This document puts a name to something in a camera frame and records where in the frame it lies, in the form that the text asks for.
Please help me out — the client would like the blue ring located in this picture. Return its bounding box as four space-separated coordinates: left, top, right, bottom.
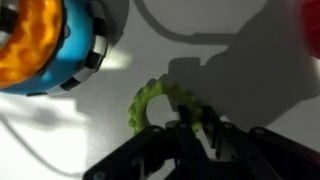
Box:
0 0 98 98

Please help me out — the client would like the black white checkered ring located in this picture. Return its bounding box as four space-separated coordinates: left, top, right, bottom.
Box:
25 0 110 98

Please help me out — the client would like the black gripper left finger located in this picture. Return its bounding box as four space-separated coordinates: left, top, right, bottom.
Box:
82 104 216 180

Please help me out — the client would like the orange bumpy ring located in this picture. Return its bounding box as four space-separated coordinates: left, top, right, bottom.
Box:
0 0 65 90

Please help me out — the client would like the red ring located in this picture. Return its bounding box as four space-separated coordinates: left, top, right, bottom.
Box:
294 0 320 61

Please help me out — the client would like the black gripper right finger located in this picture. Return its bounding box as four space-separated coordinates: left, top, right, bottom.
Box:
200 105 320 180

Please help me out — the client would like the green bumpy ring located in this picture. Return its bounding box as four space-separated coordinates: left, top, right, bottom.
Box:
127 78 205 137

